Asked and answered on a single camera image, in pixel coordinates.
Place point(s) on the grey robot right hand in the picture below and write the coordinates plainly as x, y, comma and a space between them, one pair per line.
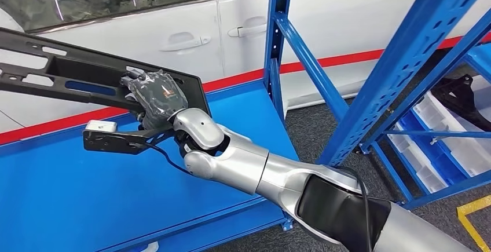
157, 96

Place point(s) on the long black plastic trim part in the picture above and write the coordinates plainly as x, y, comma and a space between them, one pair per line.
193, 93

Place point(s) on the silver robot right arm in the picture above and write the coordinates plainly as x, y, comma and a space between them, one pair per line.
238, 166

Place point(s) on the blue metal shelf rack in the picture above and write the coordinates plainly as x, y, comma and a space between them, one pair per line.
115, 189

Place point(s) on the black curved car part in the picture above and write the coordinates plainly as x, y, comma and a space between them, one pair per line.
460, 96

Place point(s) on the blue shelf rack on casters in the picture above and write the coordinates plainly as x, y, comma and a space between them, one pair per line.
452, 188

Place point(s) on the white car with red stripe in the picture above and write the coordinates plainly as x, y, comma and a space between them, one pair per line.
153, 24

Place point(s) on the white lattice plastic crate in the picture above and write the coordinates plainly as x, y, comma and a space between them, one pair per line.
422, 173
468, 154

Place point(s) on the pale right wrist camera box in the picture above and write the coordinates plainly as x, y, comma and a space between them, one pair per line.
100, 126

